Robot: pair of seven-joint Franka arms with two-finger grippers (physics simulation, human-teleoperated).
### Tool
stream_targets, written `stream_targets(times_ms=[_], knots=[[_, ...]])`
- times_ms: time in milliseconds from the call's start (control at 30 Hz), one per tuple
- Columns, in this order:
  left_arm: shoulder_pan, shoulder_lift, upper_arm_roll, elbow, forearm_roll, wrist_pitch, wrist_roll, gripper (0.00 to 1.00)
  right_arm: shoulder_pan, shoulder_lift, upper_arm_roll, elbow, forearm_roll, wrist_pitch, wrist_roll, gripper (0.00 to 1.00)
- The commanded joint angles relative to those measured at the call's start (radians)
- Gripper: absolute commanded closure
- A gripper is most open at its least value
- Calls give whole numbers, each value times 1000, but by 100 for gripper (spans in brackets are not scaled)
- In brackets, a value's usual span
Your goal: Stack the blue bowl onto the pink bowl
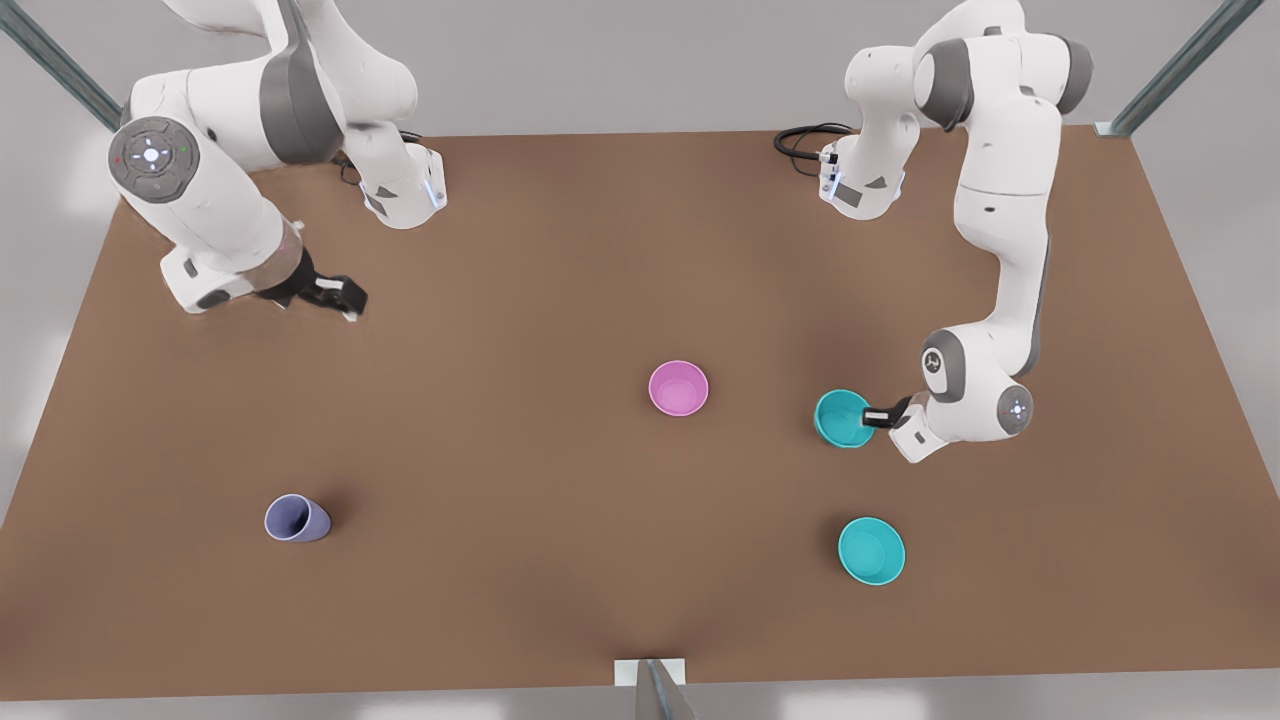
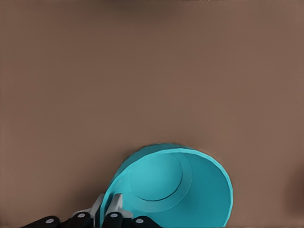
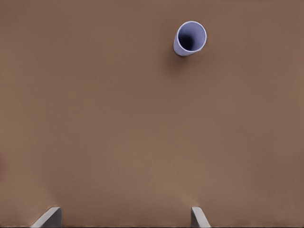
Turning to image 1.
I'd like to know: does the silver frame post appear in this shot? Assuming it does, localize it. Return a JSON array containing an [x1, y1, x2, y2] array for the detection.
[[1094, 0, 1265, 138], [613, 657, 697, 720], [0, 0, 125, 133]]

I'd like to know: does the pink bowl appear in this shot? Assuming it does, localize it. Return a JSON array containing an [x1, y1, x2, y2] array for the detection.
[[648, 360, 710, 418]]

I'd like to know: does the teal bowl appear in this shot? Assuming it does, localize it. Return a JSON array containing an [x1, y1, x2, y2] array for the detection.
[[837, 516, 907, 587], [813, 389, 877, 449]]

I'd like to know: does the lavender cup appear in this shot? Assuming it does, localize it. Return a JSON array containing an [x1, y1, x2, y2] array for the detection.
[[264, 493, 332, 543]]

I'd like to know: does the black cable loop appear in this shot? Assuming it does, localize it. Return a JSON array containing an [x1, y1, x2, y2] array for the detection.
[[773, 123, 854, 179], [332, 130, 425, 187]]

